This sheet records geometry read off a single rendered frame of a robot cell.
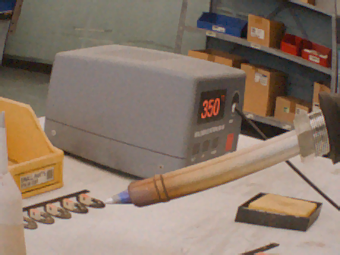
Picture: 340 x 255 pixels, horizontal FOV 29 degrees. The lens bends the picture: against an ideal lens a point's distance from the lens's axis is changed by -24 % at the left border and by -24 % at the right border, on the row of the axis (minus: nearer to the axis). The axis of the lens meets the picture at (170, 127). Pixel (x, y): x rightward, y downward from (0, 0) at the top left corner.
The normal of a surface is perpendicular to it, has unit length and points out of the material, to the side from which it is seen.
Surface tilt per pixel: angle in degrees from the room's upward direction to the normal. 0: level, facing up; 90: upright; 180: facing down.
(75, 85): 90
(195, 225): 0
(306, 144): 90
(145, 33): 90
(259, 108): 87
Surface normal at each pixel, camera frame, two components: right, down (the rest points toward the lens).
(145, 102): -0.47, 0.11
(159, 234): 0.15, -0.97
